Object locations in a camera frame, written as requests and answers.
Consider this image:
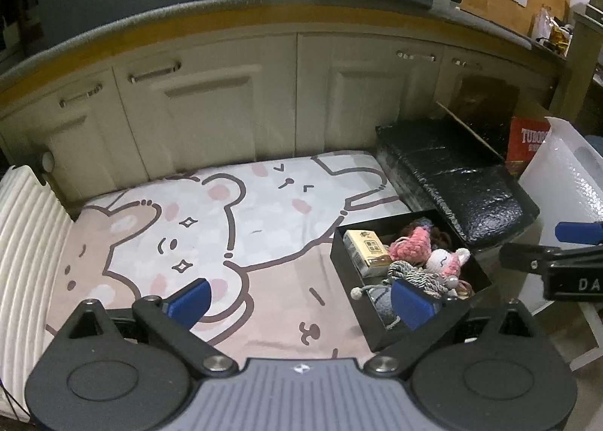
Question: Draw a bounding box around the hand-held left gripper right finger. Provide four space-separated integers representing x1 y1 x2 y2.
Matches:
365 279 545 373

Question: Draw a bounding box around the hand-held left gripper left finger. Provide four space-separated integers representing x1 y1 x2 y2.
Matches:
59 278 239 375

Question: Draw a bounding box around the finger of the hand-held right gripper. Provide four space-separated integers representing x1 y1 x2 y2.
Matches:
498 242 603 274
556 222 603 244

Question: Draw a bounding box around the grey tassel rope toy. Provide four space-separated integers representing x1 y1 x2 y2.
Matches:
386 260 472 302

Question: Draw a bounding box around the grey knitted mouse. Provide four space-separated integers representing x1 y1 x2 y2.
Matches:
351 284 401 330

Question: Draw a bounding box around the pink crochet doll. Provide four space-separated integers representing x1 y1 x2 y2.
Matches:
387 226 472 293

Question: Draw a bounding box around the black box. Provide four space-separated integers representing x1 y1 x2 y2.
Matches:
330 209 493 353

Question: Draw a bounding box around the beige tissue packet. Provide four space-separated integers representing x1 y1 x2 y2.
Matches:
343 229 394 277

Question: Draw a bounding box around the red carton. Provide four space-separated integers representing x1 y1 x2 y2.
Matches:
506 117 552 165

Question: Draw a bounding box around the bear print blanket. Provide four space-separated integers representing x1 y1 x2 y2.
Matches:
44 150 413 361

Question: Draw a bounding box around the black wrapped package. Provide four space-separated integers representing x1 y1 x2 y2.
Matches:
375 119 540 250

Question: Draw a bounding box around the brown cardboard box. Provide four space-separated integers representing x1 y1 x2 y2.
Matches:
436 75 521 163

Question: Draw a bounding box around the cream cabinet door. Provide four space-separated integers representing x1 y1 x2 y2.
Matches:
0 70 152 206
113 32 300 182
297 30 446 156
436 47 566 130

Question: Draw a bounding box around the clear snack bag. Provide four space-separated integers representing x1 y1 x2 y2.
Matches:
534 4 573 52

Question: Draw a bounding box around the grey seat cushion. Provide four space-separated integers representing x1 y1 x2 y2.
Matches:
0 0 566 78

